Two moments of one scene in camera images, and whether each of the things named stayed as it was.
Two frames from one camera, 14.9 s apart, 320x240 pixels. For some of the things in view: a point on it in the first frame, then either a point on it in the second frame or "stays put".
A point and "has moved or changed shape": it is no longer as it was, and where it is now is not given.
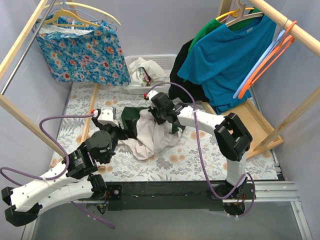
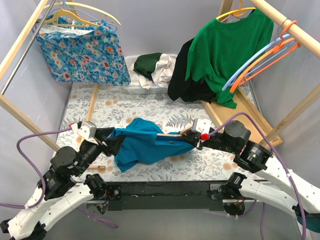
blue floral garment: [80, 50] stays put
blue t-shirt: [221, 61] -> [143, 141]
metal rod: [27, 48] stays put
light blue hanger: [266, 55] has moved or changed shape
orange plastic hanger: [289, 39] has moved or changed shape
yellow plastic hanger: [62, 13] stays put
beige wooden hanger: [243, 17] -> [180, 134]
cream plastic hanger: [82, 5] stays put
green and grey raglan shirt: [150, 136] -> [159, 67]
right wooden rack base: [258, 126] stays put
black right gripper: [155, 113] -> [195, 139]
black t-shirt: [196, 89] stays put
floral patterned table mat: [195, 156] stays put
